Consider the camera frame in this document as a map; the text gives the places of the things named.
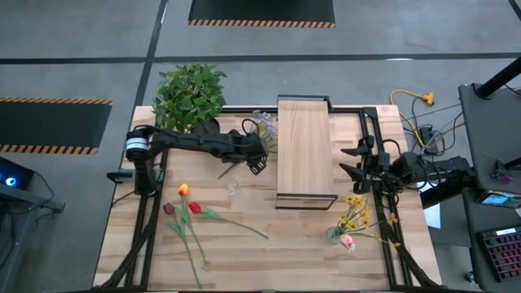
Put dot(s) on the small clear glass vase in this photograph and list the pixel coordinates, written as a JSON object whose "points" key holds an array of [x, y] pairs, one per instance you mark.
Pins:
{"points": [[331, 236]]}

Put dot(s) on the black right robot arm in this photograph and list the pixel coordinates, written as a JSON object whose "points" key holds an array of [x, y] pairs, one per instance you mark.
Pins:
{"points": [[447, 167]]}

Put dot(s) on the black computer with blue light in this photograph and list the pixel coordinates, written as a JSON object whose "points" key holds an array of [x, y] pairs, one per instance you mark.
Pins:
{"points": [[16, 175]]}

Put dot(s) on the dark red tulip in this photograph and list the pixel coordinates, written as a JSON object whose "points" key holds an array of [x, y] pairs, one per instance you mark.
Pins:
{"points": [[169, 208]]}

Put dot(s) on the black hazard-striped floor mat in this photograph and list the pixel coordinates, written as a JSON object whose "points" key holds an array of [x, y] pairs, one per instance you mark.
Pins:
{"points": [[260, 10], [49, 122]]}

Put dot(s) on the black pole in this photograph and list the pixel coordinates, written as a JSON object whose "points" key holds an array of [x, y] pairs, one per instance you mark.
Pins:
{"points": [[498, 79]]}

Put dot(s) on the yellow daffodil bunch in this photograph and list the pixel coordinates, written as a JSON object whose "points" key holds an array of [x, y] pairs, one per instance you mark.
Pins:
{"points": [[365, 211]]}

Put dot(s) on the orange yellow tulip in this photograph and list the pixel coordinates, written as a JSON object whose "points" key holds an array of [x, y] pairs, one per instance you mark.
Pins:
{"points": [[183, 189]]}

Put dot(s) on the white paper sheet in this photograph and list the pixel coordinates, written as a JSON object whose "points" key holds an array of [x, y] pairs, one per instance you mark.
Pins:
{"points": [[433, 215]]}

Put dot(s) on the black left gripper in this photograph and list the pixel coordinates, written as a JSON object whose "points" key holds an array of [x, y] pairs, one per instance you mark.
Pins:
{"points": [[248, 146]]}

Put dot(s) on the pink tulip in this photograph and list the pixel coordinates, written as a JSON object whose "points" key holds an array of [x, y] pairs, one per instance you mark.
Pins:
{"points": [[347, 241]]}

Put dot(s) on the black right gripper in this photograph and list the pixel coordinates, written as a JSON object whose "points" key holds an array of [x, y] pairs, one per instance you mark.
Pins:
{"points": [[380, 169]]}

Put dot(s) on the backlit colourful keyboard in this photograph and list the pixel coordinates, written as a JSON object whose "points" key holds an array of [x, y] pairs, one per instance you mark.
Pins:
{"points": [[502, 254]]}

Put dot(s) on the small purple object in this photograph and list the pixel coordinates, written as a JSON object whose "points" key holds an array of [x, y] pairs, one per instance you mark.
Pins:
{"points": [[506, 178]]}

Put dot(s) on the wooden shelf with black frame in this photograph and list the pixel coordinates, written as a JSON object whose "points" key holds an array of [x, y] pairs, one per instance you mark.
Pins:
{"points": [[303, 146]]}

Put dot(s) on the black table-edge camera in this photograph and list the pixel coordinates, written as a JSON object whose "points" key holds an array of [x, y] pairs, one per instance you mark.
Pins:
{"points": [[120, 176]]}

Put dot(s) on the black power strip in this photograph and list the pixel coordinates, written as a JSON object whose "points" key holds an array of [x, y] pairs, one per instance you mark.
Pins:
{"points": [[427, 134]]}

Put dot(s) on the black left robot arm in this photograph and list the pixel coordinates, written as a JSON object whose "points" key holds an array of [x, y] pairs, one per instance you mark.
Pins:
{"points": [[183, 140]]}

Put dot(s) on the smartphone with lit screen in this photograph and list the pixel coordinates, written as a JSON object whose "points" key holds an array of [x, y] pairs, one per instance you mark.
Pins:
{"points": [[498, 199]]}

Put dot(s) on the green potted plant black pot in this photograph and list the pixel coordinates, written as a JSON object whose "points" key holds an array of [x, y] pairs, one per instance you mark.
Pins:
{"points": [[189, 97]]}

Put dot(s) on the grey equipment stand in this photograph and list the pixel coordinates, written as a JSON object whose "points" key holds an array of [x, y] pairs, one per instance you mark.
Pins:
{"points": [[24, 199]]}

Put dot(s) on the white flower bunch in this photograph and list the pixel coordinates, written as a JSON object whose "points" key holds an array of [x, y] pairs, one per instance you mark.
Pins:
{"points": [[266, 128]]}

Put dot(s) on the dark grey desk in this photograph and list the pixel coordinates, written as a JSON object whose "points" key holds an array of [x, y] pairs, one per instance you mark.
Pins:
{"points": [[492, 130]]}

